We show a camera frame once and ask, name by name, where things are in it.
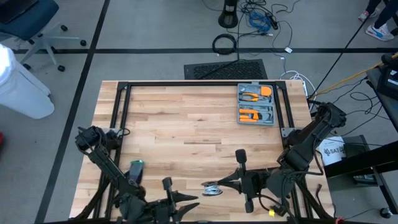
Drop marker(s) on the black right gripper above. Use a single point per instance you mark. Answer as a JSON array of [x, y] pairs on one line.
[[255, 183]]

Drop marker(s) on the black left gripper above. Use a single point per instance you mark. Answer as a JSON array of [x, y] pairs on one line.
[[157, 211]]

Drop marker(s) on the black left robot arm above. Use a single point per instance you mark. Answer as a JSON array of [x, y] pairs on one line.
[[105, 165]]

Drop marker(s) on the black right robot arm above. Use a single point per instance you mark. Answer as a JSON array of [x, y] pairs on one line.
[[304, 146]]

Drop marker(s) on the orange tape measure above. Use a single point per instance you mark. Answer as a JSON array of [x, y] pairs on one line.
[[266, 91]]

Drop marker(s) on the white power strip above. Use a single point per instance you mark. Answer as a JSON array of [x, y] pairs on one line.
[[305, 88]]

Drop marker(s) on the black floor vent grate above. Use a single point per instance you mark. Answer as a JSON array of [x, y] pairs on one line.
[[227, 70]]

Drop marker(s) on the black equipment box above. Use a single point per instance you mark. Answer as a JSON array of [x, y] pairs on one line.
[[354, 146]]

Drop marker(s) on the white power adapter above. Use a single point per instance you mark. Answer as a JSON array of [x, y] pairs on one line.
[[288, 49]]

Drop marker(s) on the black tripod stand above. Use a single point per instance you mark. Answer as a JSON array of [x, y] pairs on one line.
[[238, 37]]

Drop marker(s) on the thin black slanted pole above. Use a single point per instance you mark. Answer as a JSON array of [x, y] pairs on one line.
[[342, 53]]

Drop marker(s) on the black power strip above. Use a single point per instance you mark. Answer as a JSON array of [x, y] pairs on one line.
[[272, 22]]

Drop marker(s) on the black tower stand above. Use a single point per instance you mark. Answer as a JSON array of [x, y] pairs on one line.
[[228, 17]]

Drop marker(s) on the black equipment cart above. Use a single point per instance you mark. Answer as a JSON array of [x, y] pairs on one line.
[[388, 81]]

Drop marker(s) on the white bucket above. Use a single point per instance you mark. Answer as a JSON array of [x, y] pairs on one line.
[[18, 90]]

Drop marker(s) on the person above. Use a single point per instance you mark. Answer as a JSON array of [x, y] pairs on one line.
[[381, 31]]

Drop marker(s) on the office chair blue seat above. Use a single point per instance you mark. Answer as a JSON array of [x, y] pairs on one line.
[[28, 15]]

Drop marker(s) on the black table-level camera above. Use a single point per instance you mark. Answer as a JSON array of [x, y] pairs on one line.
[[136, 171]]

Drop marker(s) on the black metal table frame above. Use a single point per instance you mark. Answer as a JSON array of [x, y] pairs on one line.
[[202, 83]]

